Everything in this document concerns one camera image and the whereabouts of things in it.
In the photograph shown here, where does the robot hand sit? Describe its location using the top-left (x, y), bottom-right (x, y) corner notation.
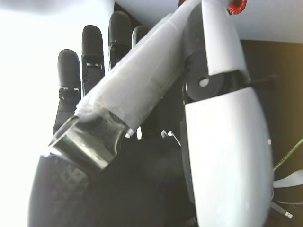
top-left (27, 0), bottom-right (275, 227)

